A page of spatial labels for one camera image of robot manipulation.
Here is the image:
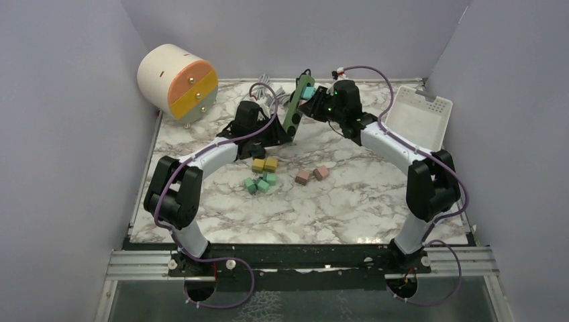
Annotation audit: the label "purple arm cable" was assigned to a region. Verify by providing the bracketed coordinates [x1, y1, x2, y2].
[331, 65, 470, 307]
[153, 82, 280, 310]

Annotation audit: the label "cream round drawer cabinet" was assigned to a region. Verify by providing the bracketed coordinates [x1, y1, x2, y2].
[136, 44, 219, 125]

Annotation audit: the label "yellow plug adapter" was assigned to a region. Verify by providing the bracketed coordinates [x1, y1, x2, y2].
[251, 158, 265, 173]
[264, 158, 278, 173]

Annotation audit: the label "black power strip blue ports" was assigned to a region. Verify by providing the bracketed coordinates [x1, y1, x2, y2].
[250, 144, 266, 159]

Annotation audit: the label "green plug adapter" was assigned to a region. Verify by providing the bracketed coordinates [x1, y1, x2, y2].
[256, 179, 270, 193]
[263, 172, 277, 186]
[244, 177, 258, 195]

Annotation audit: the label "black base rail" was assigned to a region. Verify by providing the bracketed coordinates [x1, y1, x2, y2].
[122, 239, 476, 292]

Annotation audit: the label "green round-socket power strip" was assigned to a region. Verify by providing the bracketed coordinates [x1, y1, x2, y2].
[282, 71, 315, 140]

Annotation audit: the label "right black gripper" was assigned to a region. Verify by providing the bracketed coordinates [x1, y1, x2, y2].
[298, 87, 344, 125]

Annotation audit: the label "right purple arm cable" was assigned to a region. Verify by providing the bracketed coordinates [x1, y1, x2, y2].
[331, 65, 470, 307]

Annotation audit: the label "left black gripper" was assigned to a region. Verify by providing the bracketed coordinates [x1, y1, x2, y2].
[246, 111, 289, 146]

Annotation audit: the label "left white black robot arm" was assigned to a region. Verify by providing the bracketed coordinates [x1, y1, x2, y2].
[143, 101, 296, 276]

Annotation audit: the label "white plastic basket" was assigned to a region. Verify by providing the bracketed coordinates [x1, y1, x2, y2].
[385, 86, 453, 151]

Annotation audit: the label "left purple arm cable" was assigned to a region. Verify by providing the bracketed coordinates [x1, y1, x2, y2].
[153, 82, 280, 310]

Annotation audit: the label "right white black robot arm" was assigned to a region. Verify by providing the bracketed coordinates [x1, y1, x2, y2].
[299, 80, 461, 273]

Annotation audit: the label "teal usb charger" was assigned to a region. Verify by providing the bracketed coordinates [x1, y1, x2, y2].
[301, 86, 317, 101]

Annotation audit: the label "pink usb charger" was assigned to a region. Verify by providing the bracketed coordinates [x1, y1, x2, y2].
[313, 166, 330, 181]
[295, 169, 311, 186]

